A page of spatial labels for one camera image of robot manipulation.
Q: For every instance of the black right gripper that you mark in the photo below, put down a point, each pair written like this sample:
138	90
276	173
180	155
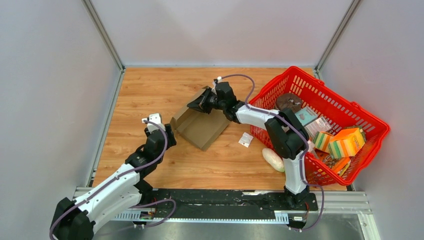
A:
201	106

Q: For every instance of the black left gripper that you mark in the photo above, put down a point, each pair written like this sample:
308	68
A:
171	140

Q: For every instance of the brown cardboard box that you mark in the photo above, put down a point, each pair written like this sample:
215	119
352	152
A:
197	128

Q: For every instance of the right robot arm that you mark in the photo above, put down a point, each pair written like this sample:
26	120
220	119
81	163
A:
287	135

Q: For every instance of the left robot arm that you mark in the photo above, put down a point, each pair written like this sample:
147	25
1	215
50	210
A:
81	218

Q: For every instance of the teal small box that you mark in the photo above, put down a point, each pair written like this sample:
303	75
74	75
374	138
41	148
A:
306	115

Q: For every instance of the small white packet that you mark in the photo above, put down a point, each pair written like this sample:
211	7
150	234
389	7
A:
246	139

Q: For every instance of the brown round chocolate cake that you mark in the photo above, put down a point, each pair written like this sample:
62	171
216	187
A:
290	101

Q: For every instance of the pink transparent packet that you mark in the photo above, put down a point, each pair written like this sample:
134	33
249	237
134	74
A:
318	125

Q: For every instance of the striped colourful sponge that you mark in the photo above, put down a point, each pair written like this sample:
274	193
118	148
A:
321	141

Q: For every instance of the red plastic basket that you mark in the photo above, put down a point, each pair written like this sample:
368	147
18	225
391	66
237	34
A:
339	113

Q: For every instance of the orange sponge pack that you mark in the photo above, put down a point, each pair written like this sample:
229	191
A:
347	142

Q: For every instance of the orange snack bag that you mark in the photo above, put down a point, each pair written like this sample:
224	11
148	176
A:
338	166

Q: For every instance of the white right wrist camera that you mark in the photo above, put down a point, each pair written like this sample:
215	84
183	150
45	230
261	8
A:
216	81

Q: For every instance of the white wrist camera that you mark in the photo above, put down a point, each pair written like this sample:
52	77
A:
154	118
216	81

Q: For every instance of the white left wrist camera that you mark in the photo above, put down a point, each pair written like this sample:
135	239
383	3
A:
154	118

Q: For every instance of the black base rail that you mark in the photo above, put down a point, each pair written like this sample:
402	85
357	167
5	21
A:
222	206

